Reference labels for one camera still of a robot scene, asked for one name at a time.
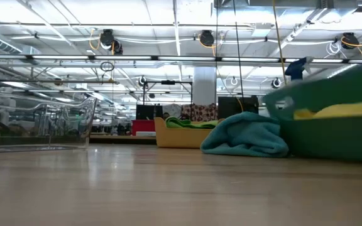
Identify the green microfiber towel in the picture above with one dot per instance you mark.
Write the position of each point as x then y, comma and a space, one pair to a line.
207, 124
181, 122

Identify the blue microfiber towel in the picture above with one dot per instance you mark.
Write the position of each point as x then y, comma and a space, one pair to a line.
247, 138

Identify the teal plastic basket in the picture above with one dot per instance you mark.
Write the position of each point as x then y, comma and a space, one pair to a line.
325, 141

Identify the floral patterned fabric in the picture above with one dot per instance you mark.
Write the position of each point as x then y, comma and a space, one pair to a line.
200, 111

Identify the orange plastic basket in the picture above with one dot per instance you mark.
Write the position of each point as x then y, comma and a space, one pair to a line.
181, 138

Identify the black monitor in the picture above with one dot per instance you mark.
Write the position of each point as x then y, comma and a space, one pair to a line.
148, 111

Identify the white building column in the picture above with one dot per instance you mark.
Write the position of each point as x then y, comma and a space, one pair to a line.
204, 84

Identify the red box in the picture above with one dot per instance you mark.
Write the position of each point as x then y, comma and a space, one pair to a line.
143, 126

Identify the small black ceiling reel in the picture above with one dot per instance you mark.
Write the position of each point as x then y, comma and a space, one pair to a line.
142, 81
272, 82

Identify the black cabinet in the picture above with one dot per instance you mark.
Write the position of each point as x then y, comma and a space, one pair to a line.
231, 106

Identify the spray bottle with blue trigger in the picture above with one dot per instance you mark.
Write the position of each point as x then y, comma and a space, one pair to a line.
295, 70

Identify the long light bar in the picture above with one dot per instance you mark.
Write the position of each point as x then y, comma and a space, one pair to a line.
58, 57

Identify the clear plastic basket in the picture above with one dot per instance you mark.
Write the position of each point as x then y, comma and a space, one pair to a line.
27, 141

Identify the white humanoid figure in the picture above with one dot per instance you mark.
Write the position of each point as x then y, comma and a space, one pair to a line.
3, 103

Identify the black metal table frame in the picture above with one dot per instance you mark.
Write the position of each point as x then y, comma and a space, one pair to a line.
121, 142

